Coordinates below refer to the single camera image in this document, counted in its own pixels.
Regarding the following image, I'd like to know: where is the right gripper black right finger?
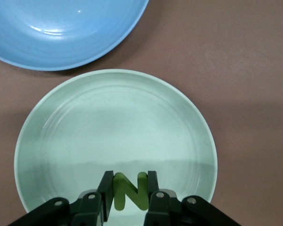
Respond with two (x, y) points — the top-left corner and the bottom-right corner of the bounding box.
(143, 170), (242, 226)

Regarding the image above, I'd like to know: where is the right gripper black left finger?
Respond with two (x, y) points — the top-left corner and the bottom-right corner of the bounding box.
(7, 170), (115, 226)

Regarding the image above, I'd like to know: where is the green foam letter N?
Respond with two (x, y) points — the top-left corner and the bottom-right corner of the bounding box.
(113, 172), (149, 211)

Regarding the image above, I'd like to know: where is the light green plate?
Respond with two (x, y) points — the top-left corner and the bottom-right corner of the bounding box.
(14, 69), (218, 226)

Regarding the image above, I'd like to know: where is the blue plate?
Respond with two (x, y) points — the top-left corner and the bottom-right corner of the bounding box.
(0, 0), (150, 72)

